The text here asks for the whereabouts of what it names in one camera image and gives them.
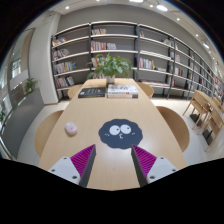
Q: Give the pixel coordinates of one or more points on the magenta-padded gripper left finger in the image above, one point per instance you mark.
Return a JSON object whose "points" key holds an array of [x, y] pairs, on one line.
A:
{"points": [[63, 168]]}

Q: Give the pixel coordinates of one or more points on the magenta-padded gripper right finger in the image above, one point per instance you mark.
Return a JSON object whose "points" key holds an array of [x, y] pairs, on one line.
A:
{"points": [[161, 167]]}

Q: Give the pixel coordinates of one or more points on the pink white computer mouse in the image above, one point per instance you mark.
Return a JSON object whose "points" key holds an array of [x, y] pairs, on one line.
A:
{"points": [[71, 128]]}

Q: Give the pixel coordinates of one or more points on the dark cloud-shaped mouse pad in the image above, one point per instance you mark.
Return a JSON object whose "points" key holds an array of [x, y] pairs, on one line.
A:
{"points": [[120, 135]]}

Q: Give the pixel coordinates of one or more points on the tan round-back chair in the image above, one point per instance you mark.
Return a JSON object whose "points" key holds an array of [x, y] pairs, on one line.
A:
{"points": [[45, 131], [74, 91], [175, 126], [147, 89]]}

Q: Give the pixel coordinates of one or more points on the wooden slatted chairs group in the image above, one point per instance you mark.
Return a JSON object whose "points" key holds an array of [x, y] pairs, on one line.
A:
{"points": [[208, 115]]}

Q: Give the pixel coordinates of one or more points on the black hardcover book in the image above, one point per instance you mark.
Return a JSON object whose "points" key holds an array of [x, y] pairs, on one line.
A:
{"points": [[91, 92]]}

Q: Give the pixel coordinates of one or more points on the white book red-lettered spine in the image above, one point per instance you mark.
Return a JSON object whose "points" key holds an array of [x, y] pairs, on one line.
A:
{"points": [[121, 96]]}

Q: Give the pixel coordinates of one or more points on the white illustrated book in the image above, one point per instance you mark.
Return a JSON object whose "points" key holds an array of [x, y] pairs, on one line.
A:
{"points": [[122, 88]]}

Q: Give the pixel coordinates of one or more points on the green potted plant white pot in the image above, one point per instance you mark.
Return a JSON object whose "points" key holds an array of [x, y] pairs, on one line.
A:
{"points": [[110, 66]]}

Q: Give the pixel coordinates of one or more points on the grey bookshelf unit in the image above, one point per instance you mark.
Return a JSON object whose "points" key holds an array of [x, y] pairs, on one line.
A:
{"points": [[116, 43]]}

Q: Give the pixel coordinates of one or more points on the ceiling lights group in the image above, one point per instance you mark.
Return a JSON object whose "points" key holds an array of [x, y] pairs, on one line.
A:
{"points": [[162, 7]]}

